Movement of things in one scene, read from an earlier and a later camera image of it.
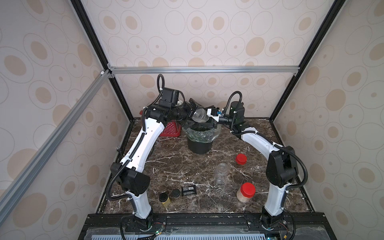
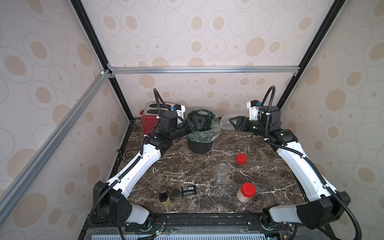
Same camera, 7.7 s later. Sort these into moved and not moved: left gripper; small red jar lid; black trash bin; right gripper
Moved: right gripper; left gripper
Not moved: small red jar lid; black trash bin
